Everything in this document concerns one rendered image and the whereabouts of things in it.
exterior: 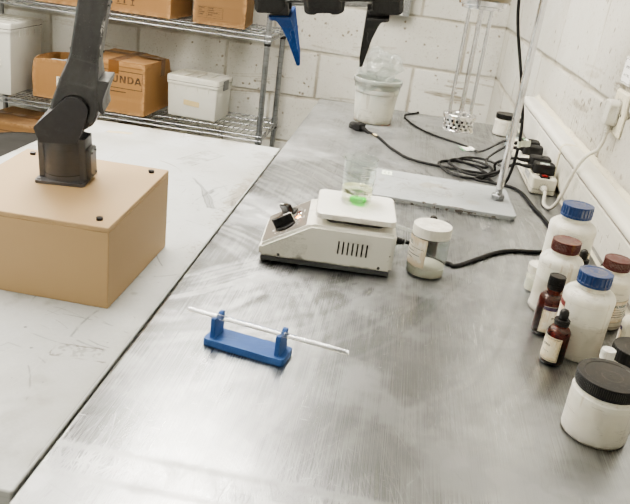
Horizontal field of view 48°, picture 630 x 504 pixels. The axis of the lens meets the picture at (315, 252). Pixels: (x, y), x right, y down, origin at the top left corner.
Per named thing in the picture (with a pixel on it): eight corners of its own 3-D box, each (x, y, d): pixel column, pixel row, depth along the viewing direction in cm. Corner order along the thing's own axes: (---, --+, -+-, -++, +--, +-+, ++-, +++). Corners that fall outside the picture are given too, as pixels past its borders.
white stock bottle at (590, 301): (608, 360, 92) (635, 279, 87) (573, 367, 89) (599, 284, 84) (572, 336, 97) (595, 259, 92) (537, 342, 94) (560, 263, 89)
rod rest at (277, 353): (201, 345, 83) (203, 318, 81) (214, 332, 86) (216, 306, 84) (282, 368, 80) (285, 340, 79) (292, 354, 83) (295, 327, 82)
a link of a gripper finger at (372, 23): (361, 7, 94) (360, 18, 89) (389, 7, 94) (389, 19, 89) (360, 59, 98) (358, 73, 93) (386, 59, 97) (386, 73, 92)
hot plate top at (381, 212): (314, 218, 104) (315, 212, 104) (319, 193, 115) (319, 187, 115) (396, 229, 104) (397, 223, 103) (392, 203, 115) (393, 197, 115)
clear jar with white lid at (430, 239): (430, 263, 114) (439, 216, 111) (450, 279, 109) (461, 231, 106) (397, 265, 112) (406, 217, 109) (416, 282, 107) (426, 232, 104)
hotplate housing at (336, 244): (257, 261, 106) (262, 211, 103) (267, 230, 119) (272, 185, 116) (404, 281, 106) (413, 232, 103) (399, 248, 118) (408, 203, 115)
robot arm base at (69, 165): (33, 182, 93) (30, 138, 91) (51, 166, 99) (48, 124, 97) (87, 188, 94) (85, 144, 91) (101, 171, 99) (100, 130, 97)
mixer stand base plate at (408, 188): (364, 197, 142) (365, 192, 141) (371, 170, 160) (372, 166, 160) (516, 221, 139) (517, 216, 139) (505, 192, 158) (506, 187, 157)
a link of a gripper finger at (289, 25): (274, 5, 95) (267, 17, 90) (301, 6, 95) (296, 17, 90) (275, 57, 99) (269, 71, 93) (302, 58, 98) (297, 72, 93)
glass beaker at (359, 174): (362, 197, 114) (370, 148, 111) (378, 208, 110) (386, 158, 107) (328, 197, 112) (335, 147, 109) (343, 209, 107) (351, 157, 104)
